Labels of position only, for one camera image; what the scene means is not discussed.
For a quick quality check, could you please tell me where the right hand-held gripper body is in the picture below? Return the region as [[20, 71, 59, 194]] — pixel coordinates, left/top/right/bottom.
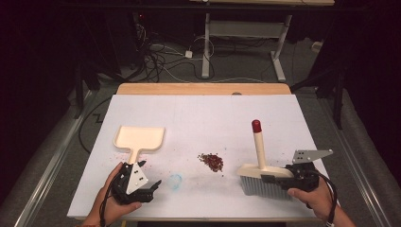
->
[[283, 148, 334, 192]]

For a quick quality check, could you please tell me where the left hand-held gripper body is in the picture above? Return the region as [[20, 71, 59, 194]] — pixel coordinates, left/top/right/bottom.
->
[[110, 161, 155, 205]]

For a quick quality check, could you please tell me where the cream plastic dustpan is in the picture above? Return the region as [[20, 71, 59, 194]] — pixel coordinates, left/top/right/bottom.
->
[[113, 125, 166, 166]]

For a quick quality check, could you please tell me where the cream brush with red tip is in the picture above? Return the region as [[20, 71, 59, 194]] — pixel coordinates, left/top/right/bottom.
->
[[236, 118, 296, 201]]

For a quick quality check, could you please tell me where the pile of red and green beans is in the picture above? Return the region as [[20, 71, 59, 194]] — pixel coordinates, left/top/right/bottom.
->
[[197, 152, 225, 173]]

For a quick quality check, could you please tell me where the person's right hand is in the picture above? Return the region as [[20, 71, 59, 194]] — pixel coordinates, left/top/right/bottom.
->
[[287, 176, 336, 220]]

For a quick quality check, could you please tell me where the person's left hand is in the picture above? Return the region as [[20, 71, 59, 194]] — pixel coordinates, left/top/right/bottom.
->
[[86, 162, 143, 227]]

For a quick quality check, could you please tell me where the white board sheet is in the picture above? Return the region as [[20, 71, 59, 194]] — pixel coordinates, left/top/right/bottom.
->
[[66, 94, 329, 220]]

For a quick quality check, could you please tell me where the black stand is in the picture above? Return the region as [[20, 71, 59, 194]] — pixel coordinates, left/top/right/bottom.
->
[[73, 61, 85, 120], [289, 70, 345, 131]]

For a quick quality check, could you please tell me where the wooden table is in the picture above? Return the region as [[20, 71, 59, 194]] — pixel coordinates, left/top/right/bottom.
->
[[74, 82, 320, 223]]

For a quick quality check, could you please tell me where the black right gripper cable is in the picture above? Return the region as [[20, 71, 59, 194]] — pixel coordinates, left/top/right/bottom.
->
[[310, 169, 339, 227]]

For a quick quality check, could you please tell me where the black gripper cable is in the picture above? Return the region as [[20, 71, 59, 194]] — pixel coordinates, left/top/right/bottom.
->
[[310, 169, 339, 227], [98, 183, 115, 227]]

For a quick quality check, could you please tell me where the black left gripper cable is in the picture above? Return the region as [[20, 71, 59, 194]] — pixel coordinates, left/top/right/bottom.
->
[[98, 183, 115, 227]]

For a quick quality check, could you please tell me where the metal floor rail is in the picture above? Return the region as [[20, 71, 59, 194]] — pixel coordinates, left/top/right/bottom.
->
[[12, 90, 93, 227], [316, 96, 393, 227]]

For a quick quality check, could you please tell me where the black floor cable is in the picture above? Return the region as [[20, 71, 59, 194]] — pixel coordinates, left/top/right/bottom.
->
[[78, 95, 113, 156]]

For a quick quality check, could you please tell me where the bundle of floor cables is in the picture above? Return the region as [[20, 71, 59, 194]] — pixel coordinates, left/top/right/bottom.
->
[[133, 23, 217, 83]]

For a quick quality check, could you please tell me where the white floor cable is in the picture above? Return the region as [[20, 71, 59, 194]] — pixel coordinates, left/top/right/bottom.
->
[[162, 66, 267, 84]]

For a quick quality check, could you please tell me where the white desk frame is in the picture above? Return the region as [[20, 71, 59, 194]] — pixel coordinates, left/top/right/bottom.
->
[[188, 0, 336, 83]]

